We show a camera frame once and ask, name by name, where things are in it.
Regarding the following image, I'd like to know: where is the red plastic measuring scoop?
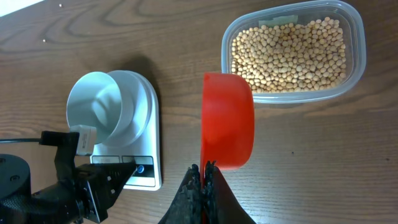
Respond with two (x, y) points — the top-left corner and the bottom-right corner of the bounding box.
(200, 72), (254, 181)

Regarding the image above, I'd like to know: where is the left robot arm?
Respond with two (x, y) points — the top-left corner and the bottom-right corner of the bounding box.
(1, 154), (136, 224)

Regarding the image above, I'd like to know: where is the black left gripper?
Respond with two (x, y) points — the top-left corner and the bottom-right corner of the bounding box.
(43, 161), (137, 223)

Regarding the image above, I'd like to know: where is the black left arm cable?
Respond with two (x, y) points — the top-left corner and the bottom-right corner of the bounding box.
(0, 138), (43, 144)

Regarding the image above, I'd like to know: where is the pile of soybeans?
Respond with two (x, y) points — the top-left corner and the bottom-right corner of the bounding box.
(231, 17), (347, 93)

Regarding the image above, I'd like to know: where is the white digital kitchen scale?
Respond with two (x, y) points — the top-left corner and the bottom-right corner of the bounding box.
(90, 70), (162, 191)

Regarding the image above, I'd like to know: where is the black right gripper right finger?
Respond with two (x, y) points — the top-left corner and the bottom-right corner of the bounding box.
(203, 161), (256, 224)

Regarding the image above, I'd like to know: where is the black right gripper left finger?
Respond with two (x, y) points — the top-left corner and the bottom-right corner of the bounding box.
(159, 164), (203, 224)

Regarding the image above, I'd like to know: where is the clear plastic container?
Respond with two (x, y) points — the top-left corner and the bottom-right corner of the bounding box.
(221, 0), (366, 104)

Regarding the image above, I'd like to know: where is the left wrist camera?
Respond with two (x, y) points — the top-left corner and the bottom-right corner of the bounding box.
(39, 124), (98, 166)

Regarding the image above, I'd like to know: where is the light grey bowl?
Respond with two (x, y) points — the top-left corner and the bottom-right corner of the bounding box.
(66, 70), (151, 147)

